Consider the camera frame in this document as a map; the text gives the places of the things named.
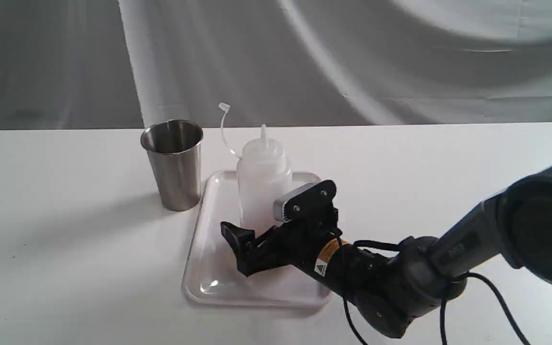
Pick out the grey backdrop cloth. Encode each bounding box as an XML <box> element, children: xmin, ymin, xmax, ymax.
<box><xmin>0</xmin><ymin>0</ymin><xmax>552</xmax><ymax>129</ymax></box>

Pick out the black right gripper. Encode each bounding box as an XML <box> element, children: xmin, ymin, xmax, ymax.
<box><xmin>220</xmin><ymin>180</ymin><xmax>341</xmax><ymax>277</ymax></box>

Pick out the clear plastic squeeze bottle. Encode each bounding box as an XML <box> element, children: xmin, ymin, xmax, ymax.
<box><xmin>218</xmin><ymin>103</ymin><xmax>293</xmax><ymax>235</ymax></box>

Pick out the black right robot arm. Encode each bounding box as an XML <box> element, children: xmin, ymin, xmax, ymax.
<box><xmin>220</xmin><ymin>166</ymin><xmax>552</xmax><ymax>345</ymax></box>

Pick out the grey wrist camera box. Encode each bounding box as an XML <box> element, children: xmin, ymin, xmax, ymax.
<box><xmin>272</xmin><ymin>183</ymin><xmax>321</xmax><ymax>222</ymax></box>

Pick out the stainless steel cup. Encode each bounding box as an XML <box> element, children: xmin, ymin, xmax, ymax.
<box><xmin>139</xmin><ymin>119</ymin><xmax>204</xmax><ymax>212</ymax></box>

